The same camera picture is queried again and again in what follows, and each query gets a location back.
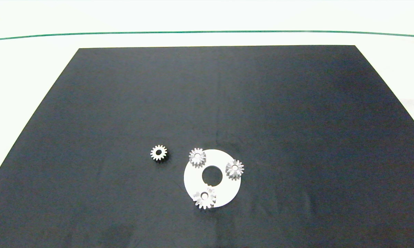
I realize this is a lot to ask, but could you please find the larger steel gear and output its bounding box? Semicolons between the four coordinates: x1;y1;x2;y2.
193;185;217;210

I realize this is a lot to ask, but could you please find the round white plate with pins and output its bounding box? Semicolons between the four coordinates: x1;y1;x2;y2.
184;149;242;208

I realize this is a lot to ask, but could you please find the dark mat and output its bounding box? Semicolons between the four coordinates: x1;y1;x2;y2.
0;45;414;248

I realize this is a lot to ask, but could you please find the small steel gear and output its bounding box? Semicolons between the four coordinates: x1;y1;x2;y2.
150;145;168;161
226;159;245;180
188;148;207;168

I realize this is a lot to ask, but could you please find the green tape line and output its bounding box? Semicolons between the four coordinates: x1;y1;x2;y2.
0;30;414;42

